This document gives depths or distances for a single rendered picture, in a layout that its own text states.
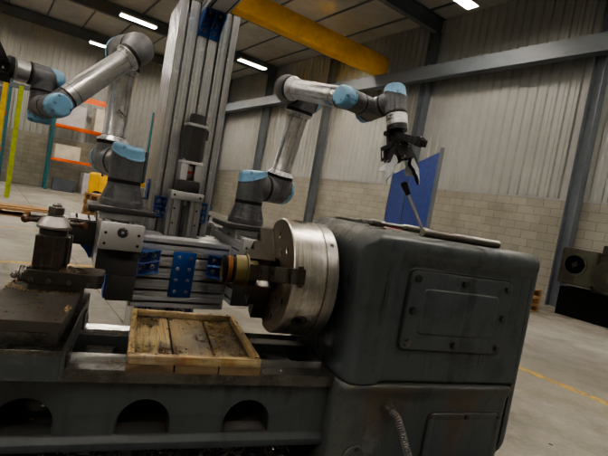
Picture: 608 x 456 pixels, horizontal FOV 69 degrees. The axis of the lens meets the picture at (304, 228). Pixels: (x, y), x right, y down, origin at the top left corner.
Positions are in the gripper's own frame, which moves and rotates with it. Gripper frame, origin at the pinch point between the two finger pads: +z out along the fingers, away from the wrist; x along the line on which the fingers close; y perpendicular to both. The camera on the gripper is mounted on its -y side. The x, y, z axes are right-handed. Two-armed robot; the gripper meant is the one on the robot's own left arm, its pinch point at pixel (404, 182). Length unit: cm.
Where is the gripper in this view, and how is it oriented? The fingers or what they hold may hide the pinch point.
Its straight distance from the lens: 152.5
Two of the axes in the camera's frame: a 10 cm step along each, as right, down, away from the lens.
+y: -5.4, 1.3, 8.3
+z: 0.2, 9.9, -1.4
